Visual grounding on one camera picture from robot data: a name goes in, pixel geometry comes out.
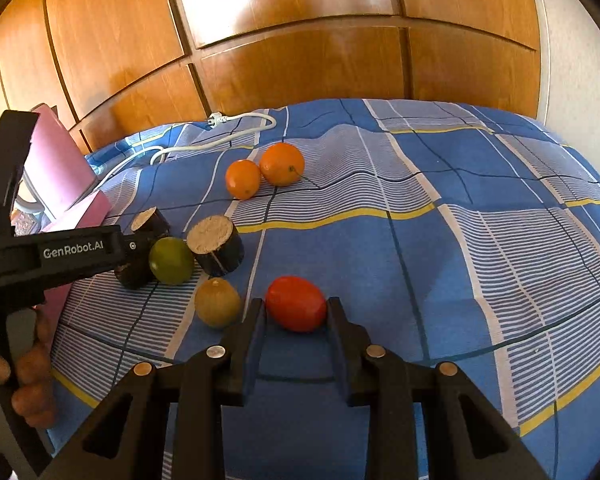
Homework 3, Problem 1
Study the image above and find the person's left hand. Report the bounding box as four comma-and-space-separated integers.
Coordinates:
0, 309, 57, 428

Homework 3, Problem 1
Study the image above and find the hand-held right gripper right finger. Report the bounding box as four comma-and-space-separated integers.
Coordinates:
326, 297, 551, 480

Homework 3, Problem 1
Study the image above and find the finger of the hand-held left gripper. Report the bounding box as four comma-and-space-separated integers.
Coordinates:
119, 229, 153, 268

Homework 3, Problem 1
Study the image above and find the eggplant piece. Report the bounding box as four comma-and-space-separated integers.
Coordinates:
186, 215, 245, 277
114, 206, 172, 291

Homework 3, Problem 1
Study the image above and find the small orange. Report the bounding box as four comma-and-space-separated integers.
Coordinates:
225, 159, 262, 201

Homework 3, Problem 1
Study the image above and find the large orange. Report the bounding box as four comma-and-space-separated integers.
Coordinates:
259, 142, 306, 187

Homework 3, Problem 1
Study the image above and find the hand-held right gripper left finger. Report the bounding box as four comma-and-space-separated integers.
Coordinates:
39, 298, 268, 480

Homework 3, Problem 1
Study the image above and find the green lime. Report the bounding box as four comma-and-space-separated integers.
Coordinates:
148, 236, 195, 286

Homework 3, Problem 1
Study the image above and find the pink electric kettle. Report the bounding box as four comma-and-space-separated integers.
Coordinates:
11, 104, 101, 221

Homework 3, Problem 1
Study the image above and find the white power cable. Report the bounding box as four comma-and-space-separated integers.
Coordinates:
87, 111, 277, 186

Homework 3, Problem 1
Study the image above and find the red tomato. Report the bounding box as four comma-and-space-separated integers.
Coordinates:
265, 275, 328, 333

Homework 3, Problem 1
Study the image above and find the blue checked blanket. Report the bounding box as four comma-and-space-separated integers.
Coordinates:
10, 97, 600, 480

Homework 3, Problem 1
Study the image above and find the patterned box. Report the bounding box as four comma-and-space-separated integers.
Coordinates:
10, 205, 43, 235

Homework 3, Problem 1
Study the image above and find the wooden wardrobe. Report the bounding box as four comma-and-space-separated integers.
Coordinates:
0, 0, 543, 158

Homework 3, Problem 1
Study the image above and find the pink box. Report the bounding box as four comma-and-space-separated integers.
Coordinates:
27, 189, 112, 356

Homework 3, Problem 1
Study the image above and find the yellow-green kiwi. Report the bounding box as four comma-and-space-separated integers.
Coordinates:
194, 277, 242, 329

